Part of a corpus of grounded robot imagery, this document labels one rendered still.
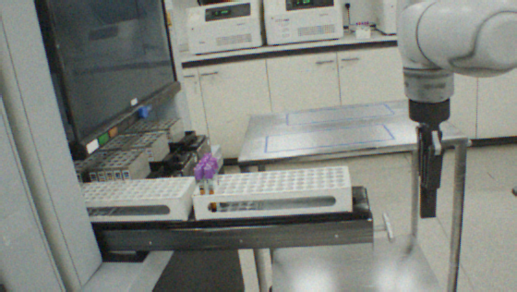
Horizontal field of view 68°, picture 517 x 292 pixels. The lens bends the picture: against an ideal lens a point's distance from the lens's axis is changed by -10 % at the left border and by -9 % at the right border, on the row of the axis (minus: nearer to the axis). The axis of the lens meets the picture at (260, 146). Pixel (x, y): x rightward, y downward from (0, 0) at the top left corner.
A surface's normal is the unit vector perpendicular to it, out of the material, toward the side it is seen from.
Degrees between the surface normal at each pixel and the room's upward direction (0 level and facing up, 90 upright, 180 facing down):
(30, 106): 90
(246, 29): 90
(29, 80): 90
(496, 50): 94
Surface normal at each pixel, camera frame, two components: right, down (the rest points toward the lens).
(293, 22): -0.12, 0.33
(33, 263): 0.98, -0.07
